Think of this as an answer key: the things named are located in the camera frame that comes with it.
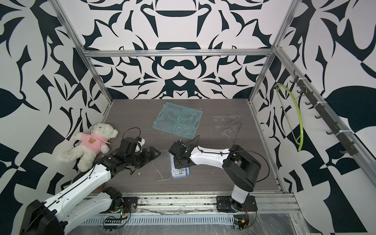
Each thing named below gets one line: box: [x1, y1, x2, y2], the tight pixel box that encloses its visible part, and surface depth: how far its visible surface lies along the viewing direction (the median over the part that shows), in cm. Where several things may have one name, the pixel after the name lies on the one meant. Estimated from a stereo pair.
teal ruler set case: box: [152, 101, 204, 140], surface depth 108 cm
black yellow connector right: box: [234, 216, 250, 231], surface depth 72 cm
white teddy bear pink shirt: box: [60, 122, 119, 173], surface depth 89 cm
